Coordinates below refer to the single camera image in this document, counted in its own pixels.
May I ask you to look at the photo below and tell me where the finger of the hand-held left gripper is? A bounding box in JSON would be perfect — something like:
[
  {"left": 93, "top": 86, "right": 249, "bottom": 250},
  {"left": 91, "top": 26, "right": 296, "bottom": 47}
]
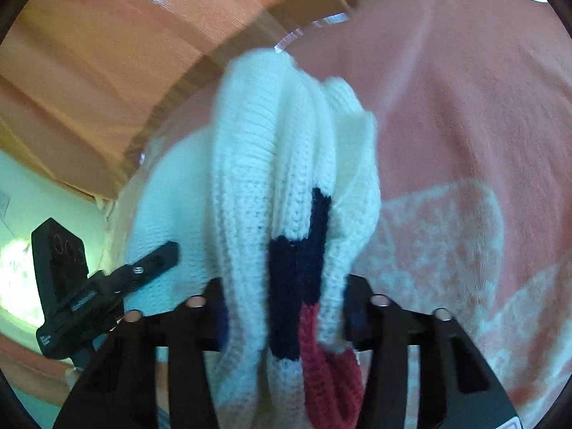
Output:
[{"left": 111, "top": 241, "right": 180, "bottom": 296}]

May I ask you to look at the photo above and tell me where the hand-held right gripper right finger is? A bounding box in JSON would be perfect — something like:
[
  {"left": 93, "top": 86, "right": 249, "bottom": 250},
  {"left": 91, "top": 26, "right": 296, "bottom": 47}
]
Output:
[{"left": 343, "top": 276, "right": 523, "bottom": 429}]

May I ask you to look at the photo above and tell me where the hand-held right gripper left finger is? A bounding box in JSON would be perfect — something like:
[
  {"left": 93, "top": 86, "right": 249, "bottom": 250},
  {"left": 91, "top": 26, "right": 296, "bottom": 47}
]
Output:
[{"left": 53, "top": 276, "right": 230, "bottom": 429}]

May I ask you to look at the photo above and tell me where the white red navy knitted sweater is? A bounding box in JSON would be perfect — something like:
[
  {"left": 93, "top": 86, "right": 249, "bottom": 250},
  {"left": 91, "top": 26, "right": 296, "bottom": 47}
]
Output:
[{"left": 107, "top": 49, "right": 383, "bottom": 429}]

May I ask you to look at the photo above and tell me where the pink bed blanket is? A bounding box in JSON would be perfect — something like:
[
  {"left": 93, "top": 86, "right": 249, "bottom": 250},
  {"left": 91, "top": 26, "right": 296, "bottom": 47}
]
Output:
[{"left": 277, "top": 0, "right": 572, "bottom": 429}]

